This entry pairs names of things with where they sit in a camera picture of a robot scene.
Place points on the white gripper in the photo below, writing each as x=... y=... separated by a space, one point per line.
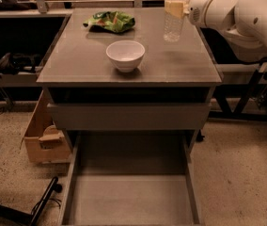
x=196 y=11

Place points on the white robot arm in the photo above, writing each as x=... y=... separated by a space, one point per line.
x=231 y=166

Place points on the black headphones on shelf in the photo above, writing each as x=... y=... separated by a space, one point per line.
x=14 y=63

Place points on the green chip bag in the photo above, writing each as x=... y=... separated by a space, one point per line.
x=113 y=21

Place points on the clear plastic water bottle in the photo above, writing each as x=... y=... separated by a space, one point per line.
x=172 y=28

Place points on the cardboard box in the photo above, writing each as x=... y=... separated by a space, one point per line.
x=43 y=141

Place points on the white ceramic bowl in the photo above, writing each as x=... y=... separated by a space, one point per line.
x=126 y=55

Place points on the grey drawer cabinet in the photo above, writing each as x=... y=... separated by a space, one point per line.
x=136 y=81

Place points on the grey upper drawer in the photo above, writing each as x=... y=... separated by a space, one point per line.
x=126 y=117

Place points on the open middle drawer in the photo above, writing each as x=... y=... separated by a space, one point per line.
x=130 y=179

